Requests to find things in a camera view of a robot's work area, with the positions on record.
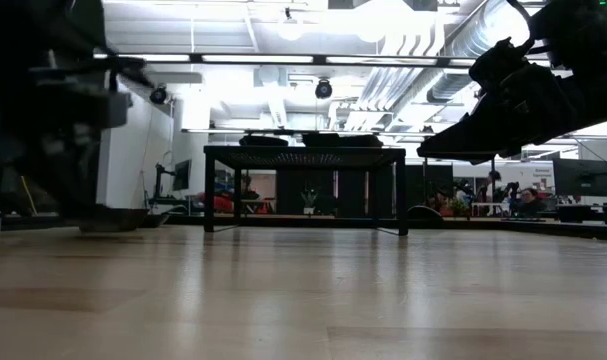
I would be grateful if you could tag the black metal gantry frame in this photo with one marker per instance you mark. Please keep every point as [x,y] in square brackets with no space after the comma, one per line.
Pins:
[433,137]

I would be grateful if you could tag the black computer monitor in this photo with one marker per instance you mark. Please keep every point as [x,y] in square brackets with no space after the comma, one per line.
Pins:
[581,177]

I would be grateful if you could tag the square black tray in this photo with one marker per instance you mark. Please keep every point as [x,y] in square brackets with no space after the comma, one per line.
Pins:
[320,140]

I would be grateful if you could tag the white wall sign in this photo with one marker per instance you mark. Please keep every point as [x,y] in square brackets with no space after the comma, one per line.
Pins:
[542,175]

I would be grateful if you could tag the black chair back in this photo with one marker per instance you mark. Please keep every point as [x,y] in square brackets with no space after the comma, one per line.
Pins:
[425,214]

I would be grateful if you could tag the black room divider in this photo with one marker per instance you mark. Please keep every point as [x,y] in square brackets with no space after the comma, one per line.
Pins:
[353,192]

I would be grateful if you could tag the black monitor on stand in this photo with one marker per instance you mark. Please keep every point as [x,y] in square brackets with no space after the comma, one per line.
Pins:
[182,175]

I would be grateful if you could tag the black ceiling spotlight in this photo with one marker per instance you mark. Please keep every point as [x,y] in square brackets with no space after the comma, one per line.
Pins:
[323,89]
[158,95]

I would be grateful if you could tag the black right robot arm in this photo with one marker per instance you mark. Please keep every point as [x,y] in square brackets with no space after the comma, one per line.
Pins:
[583,50]

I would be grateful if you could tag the round white ceiling lamp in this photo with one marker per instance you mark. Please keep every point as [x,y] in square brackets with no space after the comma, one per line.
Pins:
[290,27]

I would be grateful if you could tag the black perforated metal shelf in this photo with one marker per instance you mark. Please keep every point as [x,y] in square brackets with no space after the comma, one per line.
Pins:
[303,150]

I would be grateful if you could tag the black table edge frame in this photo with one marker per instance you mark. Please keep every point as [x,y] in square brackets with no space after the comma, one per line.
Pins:
[483,223]

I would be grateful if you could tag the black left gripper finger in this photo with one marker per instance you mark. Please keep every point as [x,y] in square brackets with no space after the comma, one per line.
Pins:
[20,180]
[75,175]

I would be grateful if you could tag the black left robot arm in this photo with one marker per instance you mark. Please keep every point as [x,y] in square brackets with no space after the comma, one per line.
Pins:
[33,25]

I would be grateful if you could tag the small black plastic bowl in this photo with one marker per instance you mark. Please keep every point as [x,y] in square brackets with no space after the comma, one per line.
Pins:
[156,220]

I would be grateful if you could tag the potted green plant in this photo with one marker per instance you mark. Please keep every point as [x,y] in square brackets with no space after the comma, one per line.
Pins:
[458,206]
[309,200]

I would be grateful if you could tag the silver ventilation duct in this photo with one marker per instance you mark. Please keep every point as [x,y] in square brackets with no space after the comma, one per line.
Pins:
[463,50]

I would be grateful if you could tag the overhead LED light bar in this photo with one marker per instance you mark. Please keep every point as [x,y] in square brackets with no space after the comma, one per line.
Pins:
[258,58]

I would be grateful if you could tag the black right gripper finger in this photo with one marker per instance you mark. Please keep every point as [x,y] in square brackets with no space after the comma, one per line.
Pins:
[463,142]

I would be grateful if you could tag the rounded square black bowl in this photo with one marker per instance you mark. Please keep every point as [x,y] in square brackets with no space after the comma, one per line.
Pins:
[263,141]

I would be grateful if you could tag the large wavy square black bowl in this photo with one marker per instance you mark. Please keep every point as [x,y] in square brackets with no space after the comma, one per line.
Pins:
[363,141]

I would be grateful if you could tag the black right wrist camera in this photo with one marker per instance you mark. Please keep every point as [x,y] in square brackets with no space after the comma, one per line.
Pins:
[500,62]

